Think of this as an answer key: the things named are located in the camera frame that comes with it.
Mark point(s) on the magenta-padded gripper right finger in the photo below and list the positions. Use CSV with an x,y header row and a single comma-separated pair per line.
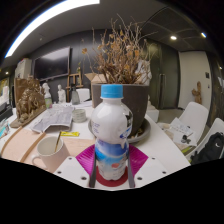
x,y
148,168

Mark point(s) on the crumpled grey paper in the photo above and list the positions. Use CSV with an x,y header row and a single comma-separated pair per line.
x,y
53,116

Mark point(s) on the black wall screen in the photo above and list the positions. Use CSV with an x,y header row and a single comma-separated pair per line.
x,y
51,63

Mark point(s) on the stack of papers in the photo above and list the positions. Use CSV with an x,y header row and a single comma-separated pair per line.
x,y
181,131

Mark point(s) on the grey pot with dried plant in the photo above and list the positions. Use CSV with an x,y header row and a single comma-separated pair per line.
x,y
138,100

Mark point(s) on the clear spray bottle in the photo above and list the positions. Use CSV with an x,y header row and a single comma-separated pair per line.
x,y
75,96

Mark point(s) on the small round white bowl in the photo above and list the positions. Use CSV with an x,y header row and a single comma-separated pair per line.
x,y
79,115

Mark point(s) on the wooden easel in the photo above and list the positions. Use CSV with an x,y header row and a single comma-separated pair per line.
x,y
74,81

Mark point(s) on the brown cardboard box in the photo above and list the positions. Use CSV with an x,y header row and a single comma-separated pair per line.
x,y
95,79

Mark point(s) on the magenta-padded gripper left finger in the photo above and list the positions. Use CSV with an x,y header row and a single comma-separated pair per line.
x,y
71,168

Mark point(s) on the long ceiling light strip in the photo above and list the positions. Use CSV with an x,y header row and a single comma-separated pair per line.
x,y
43,16

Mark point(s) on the ceiling spot lights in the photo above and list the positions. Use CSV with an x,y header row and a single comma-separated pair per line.
x,y
173,37

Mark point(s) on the yellow flat packet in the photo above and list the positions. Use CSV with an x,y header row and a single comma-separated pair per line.
x,y
70,134

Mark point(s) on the black backpack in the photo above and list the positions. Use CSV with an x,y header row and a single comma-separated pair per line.
x,y
210,150

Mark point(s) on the blue-capped clear water bottle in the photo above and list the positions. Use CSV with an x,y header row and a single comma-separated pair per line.
x,y
111,126

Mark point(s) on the teal printed booklet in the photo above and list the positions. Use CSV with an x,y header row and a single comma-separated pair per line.
x,y
4,128

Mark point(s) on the wooden figure sculpture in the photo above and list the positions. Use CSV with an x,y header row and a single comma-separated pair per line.
x,y
197,92

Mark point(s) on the gold spoon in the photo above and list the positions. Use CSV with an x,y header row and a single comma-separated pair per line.
x,y
58,141

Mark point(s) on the white ceramic mug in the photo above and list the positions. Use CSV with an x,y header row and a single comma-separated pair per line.
x,y
51,160

